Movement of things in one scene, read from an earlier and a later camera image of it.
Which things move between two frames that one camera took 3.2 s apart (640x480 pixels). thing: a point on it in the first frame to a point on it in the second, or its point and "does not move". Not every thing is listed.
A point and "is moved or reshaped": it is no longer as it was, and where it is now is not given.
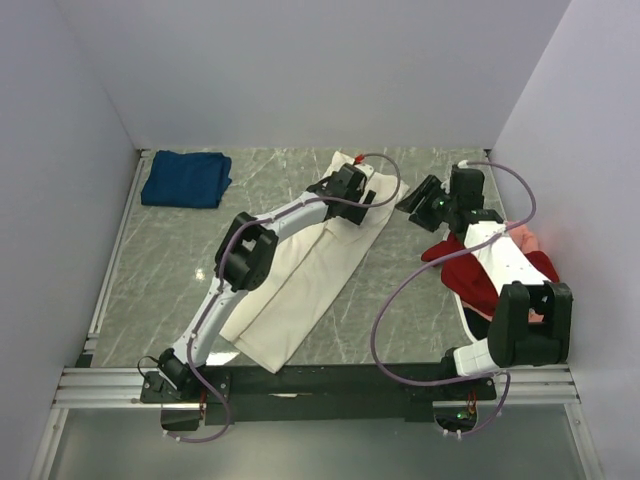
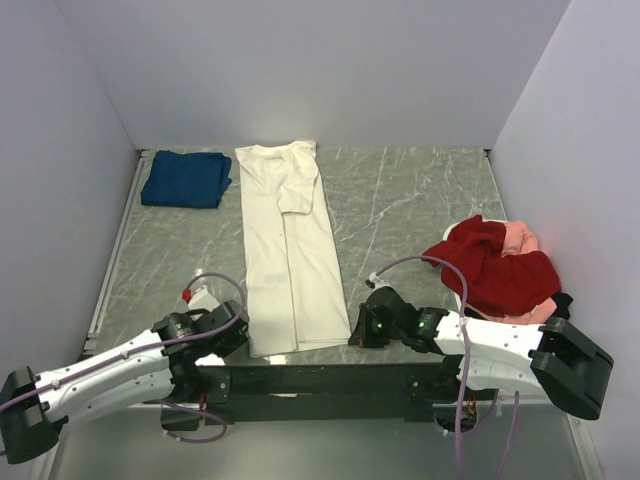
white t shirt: (312, 272) is moved or reshaped
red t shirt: (468, 278) does not move
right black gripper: (427, 188) to (362, 336)
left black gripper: (354, 214) to (236, 340)
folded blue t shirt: (193, 180) does not move
